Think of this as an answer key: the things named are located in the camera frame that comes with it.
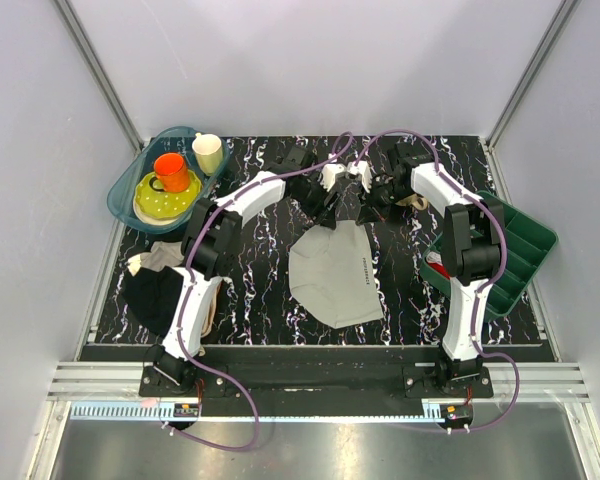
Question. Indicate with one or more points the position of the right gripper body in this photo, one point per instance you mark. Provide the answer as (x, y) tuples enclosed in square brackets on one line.
[(381, 197)]

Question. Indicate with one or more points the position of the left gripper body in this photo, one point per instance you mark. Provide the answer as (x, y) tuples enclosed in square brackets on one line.
[(311, 198)]

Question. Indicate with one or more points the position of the grey underwear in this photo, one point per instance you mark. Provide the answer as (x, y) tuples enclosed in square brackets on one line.
[(331, 275)]

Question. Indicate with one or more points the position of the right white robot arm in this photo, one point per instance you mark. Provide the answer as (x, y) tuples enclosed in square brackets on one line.
[(472, 250)]

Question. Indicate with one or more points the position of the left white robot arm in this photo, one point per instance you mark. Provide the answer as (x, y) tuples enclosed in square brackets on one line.
[(184, 294)]

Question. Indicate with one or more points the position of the red white rolled underwear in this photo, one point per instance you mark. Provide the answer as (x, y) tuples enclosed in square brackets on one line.
[(434, 260)]

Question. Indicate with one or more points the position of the beige ceramic mug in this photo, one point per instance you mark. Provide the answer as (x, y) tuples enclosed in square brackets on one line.
[(414, 201)]

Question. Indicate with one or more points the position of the cream yellow cup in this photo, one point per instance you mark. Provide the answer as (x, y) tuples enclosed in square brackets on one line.
[(208, 151)]

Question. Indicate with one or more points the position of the beige tan garment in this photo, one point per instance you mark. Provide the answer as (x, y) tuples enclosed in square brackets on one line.
[(210, 331)]

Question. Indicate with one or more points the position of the orange cup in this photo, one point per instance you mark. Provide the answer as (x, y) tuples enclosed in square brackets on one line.
[(171, 174)]

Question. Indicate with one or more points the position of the green plastic divided organizer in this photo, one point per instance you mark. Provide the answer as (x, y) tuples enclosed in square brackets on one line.
[(528, 244)]

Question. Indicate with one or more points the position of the yellow green dotted plate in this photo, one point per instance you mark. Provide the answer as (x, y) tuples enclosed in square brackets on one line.
[(157, 206)]

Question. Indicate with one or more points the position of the light grey garment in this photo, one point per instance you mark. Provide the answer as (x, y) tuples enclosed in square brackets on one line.
[(161, 254)]

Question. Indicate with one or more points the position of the teal transparent plastic basin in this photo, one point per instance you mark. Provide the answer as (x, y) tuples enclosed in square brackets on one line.
[(172, 140)]

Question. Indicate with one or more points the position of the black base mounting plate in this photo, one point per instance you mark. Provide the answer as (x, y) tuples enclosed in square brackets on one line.
[(283, 382)]

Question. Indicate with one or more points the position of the black garment pile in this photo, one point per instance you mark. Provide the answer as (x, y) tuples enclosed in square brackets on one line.
[(152, 297)]

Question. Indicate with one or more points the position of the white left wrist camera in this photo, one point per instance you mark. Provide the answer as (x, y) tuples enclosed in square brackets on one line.
[(330, 174)]

